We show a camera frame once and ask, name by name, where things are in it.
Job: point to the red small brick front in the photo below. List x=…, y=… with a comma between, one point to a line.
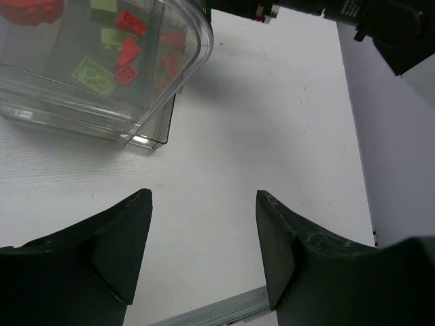
x=129, y=23

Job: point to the small red square brick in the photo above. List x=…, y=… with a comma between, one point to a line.
x=126, y=74

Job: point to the red sloped brick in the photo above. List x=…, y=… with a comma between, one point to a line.
x=130, y=50

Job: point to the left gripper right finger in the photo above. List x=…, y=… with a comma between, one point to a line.
x=316, y=277

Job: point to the clear plastic drawer cover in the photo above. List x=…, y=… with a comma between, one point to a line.
x=102, y=68

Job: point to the lime rounded brick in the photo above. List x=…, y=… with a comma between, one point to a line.
x=112, y=41

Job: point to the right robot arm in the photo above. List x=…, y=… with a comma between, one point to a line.
x=402, y=31

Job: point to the red rounded brick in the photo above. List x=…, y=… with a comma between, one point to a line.
x=32, y=12

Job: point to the lime long brick front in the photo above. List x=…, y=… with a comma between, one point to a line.
x=96, y=77

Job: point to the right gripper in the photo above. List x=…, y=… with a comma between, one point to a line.
x=265, y=10

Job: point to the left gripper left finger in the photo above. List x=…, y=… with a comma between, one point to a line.
x=85, y=274

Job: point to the lime small brick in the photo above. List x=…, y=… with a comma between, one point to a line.
x=103, y=11

